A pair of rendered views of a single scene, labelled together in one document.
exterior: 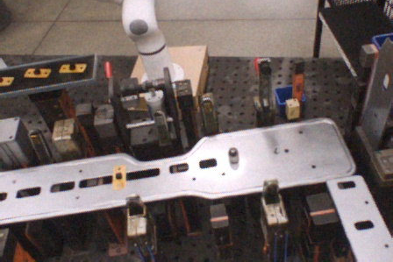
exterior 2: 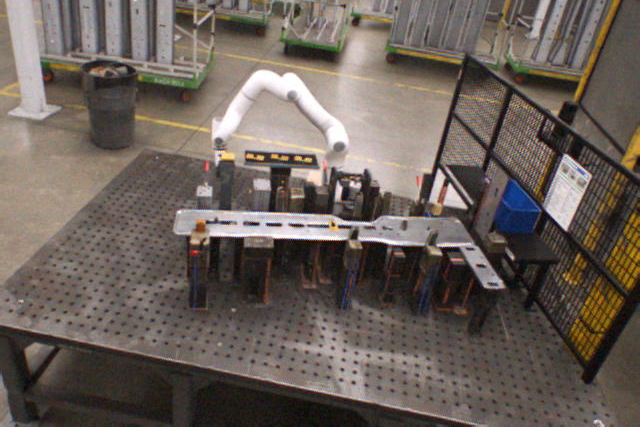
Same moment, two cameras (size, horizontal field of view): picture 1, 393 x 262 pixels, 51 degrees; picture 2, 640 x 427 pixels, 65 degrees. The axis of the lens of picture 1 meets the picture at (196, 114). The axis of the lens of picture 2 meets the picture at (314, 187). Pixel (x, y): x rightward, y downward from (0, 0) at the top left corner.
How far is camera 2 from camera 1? 1.42 m
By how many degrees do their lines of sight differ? 19
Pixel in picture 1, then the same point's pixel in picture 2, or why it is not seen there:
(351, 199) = (473, 255)
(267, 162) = (424, 233)
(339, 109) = not seen: hidden behind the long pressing
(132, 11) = (338, 135)
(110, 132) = (323, 202)
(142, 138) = (338, 212)
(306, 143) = (445, 228)
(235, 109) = not seen: hidden behind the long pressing
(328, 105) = not seen: hidden behind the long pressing
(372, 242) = (485, 272)
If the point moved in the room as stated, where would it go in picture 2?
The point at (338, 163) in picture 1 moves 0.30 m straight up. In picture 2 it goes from (464, 239) to (483, 184)
